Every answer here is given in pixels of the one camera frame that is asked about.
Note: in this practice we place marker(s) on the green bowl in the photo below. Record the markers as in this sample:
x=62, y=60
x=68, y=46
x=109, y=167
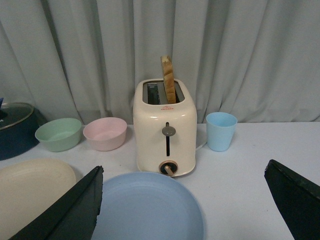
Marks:
x=60, y=135

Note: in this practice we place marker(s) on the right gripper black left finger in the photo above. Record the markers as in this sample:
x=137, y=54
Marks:
x=71, y=217

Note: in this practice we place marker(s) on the grey curtain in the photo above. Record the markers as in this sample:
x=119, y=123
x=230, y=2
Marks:
x=256, y=59

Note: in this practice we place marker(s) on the glass pot lid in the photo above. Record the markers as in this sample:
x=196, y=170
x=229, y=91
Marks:
x=14, y=113

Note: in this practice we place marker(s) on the cream plate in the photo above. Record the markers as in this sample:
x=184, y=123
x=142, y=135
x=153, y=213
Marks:
x=28, y=188

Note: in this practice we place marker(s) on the dark blue saucepan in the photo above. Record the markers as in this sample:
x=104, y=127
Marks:
x=20, y=138

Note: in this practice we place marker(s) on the light blue cup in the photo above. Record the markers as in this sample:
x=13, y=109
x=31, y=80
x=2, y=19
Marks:
x=220, y=128

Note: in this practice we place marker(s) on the blue plate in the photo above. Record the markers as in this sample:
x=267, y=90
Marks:
x=148, y=206

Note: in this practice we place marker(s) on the pink bowl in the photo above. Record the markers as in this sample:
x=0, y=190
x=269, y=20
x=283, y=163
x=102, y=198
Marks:
x=105, y=134

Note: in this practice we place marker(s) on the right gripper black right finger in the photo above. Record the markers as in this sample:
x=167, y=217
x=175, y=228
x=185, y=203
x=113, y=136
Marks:
x=297, y=199

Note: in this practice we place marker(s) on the cream toaster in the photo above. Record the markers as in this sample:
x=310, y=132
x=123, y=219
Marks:
x=165, y=134

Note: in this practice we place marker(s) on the bread slice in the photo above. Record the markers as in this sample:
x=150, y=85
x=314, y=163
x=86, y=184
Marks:
x=168, y=79

